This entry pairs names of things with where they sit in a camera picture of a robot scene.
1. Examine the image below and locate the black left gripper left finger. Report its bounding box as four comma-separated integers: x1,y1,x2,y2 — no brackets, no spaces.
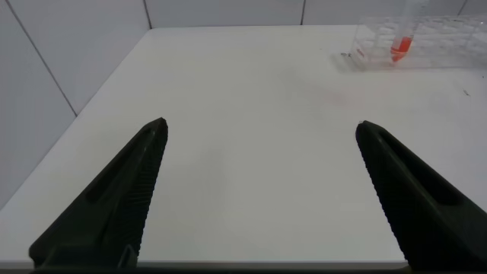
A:
28,116,169,268

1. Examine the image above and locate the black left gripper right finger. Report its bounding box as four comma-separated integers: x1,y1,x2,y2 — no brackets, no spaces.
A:
355,119,487,272

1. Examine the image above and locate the test tube with red pigment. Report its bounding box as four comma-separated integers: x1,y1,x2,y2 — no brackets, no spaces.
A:
390,0,425,64

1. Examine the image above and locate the clear plastic test tube rack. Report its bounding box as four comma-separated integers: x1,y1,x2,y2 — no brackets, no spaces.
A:
348,14,487,72

